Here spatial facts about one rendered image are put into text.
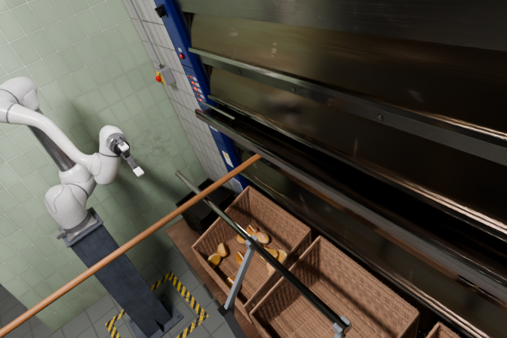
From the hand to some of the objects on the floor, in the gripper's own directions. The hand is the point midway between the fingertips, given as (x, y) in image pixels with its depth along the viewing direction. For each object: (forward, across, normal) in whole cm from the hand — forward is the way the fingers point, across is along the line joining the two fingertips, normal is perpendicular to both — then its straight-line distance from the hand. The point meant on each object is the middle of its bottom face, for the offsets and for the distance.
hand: (133, 161), depth 159 cm
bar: (+36, +149, -6) cm, 154 cm away
